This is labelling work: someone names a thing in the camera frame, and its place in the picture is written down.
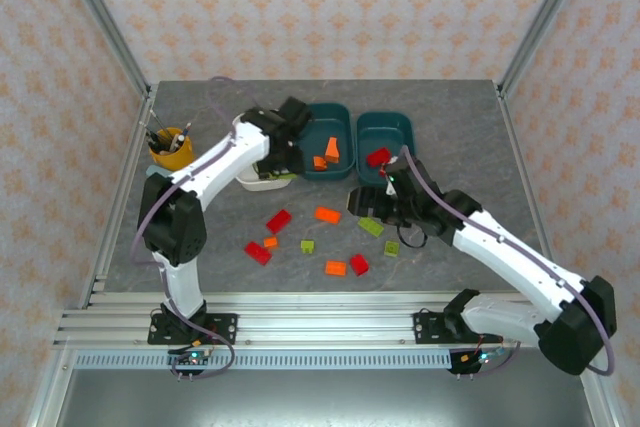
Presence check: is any teal plastic container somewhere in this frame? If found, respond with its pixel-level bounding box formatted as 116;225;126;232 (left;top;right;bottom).
355;111;416;189
294;102;357;183

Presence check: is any aluminium frame post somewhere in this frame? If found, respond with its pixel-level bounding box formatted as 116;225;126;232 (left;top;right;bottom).
497;0;596;96
52;0;154;98

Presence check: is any aluminium table side rail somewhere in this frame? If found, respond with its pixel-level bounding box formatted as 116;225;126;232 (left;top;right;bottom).
79;91;157;309
498;89;571;308

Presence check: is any yellow pen cup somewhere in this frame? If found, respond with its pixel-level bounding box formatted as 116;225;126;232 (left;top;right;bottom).
149;126;196;172

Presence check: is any white plastic container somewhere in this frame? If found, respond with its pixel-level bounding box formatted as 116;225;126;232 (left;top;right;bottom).
232;114;296;192

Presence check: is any long orange lego brick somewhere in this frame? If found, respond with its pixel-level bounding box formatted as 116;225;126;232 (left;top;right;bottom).
314;206;343;226

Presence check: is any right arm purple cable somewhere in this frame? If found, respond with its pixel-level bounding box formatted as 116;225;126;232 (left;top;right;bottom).
399;145;617;378

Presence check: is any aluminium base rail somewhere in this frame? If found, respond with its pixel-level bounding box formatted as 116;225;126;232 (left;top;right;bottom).
52;291;600;349

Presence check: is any small circuit board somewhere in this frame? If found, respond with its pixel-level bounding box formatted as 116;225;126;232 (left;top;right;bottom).
169;346;216;369
462;346;506;369

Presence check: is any grey slotted cable duct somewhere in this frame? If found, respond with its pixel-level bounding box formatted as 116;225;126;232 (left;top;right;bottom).
73;352;454;371

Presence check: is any long red lego brick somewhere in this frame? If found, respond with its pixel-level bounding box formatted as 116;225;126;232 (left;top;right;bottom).
243;241;273;267
265;208;293;235
366;146;393;168

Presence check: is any black marker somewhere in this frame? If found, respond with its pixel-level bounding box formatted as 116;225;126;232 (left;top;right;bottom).
145;129;169;153

